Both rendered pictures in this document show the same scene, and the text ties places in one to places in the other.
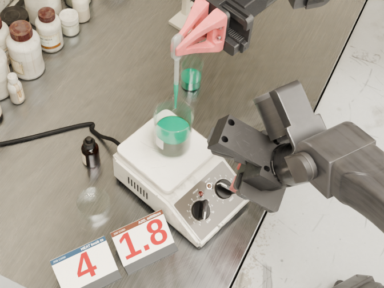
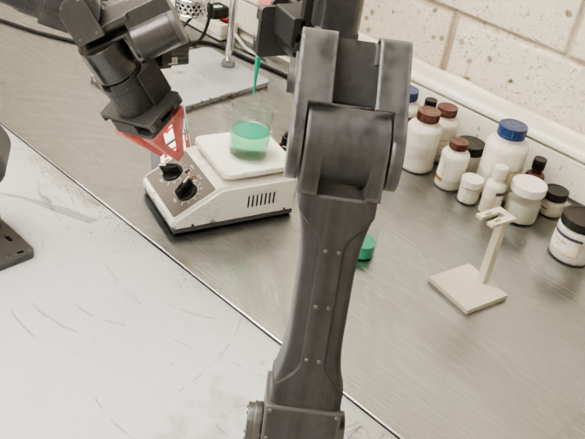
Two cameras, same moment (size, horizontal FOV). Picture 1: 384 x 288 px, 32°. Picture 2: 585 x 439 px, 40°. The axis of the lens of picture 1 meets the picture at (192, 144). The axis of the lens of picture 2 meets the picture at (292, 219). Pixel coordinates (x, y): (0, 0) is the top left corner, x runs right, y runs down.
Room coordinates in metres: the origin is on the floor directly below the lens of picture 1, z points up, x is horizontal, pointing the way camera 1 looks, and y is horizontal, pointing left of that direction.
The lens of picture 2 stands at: (1.02, -0.93, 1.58)
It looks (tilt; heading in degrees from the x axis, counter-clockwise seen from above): 34 degrees down; 108
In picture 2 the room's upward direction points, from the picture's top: 9 degrees clockwise
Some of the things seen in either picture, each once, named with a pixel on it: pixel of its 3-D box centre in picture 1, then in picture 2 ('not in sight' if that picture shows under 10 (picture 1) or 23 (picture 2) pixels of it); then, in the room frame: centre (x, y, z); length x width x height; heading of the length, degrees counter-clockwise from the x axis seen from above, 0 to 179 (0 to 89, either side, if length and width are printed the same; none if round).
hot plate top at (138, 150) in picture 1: (166, 151); (243, 151); (0.60, 0.04, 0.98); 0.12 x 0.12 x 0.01; 51
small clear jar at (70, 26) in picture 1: (69, 23); (470, 189); (0.92, 0.26, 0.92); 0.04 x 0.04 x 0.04
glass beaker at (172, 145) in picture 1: (172, 129); (252, 131); (0.62, 0.03, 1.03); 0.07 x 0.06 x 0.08; 2
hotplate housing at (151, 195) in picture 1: (177, 174); (226, 179); (0.59, 0.02, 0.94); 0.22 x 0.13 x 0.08; 52
